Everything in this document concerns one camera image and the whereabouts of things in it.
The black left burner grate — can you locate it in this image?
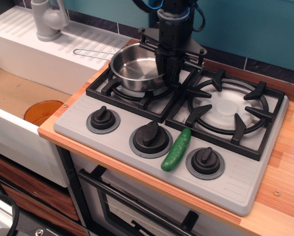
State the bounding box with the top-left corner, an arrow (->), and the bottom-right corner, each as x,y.
86,64 -> 199,123

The black middle stove knob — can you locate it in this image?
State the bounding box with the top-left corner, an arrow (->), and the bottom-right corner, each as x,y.
129,121 -> 173,159

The grey toy stove top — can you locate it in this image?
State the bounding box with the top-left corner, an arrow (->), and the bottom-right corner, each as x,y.
53,56 -> 290,217

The white toy sink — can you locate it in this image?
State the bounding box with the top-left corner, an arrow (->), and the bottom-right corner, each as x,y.
0,6 -> 129,187

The black burner grate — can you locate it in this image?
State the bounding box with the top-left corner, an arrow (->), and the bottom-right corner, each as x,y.
86,64 -> 199,123
165,69 -> 289,161

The oven door with black handle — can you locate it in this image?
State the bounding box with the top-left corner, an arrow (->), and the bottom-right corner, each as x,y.
77,165 -> 251,236

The green toy pickle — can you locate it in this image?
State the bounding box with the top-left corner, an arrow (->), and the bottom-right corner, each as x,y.
161,128 -> 191,172

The stainless steel saucepan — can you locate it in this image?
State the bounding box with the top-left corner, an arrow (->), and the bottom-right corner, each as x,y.
73,43 -> 165,92

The black right stove knob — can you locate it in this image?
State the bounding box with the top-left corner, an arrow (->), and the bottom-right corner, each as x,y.
186,147 -> 225,180

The orange plastic plate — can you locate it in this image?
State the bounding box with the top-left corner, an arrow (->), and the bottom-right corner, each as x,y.
24,100 -> 63,126

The black stove knob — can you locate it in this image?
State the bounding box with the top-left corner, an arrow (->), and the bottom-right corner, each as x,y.
129,121 -> 173,159
86,106 -> 120,135
186,147 -> 225,180

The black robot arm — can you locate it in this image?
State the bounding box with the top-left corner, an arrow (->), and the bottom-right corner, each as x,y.
134,0 -> 207,84

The black right burner grate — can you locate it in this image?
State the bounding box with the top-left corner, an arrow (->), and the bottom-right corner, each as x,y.
165,69 -> 289,161

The black braided cable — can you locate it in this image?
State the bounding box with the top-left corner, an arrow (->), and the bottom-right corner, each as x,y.
0,193 -> 20,236

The wood grain drawer front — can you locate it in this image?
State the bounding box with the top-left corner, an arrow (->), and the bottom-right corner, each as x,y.
0,155 -> 86,236

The black left stove knob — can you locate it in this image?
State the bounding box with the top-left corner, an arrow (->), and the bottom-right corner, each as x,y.
86,106 -> 120,135

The grey toy faucet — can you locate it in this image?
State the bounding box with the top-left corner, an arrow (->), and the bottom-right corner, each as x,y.
31,0 -> 69,42

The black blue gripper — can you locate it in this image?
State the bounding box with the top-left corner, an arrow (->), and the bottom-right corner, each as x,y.
139,14 -> 207,85

